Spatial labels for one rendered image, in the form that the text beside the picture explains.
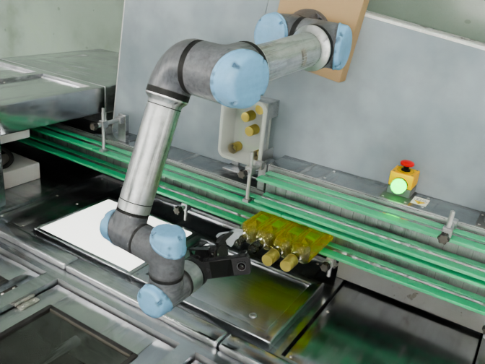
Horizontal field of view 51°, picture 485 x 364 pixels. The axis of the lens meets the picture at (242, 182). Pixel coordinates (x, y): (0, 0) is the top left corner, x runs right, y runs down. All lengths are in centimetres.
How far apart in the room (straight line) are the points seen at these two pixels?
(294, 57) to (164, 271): 56
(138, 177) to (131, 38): 105
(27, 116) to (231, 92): 114
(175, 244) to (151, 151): 21
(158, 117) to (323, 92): 70
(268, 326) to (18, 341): 63
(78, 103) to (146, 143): 106
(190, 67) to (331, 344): 81
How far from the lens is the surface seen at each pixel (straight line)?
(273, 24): 141
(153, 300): 110
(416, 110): 157
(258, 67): 103
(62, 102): 209
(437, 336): 157
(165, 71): 109
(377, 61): 159
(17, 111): 198
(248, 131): 173
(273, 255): 142
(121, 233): 114
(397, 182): 153
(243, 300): 146
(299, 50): 122
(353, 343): 145
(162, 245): 105
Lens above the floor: 226
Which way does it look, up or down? 53 degrees down
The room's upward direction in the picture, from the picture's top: 118 degrees counter-clockwise
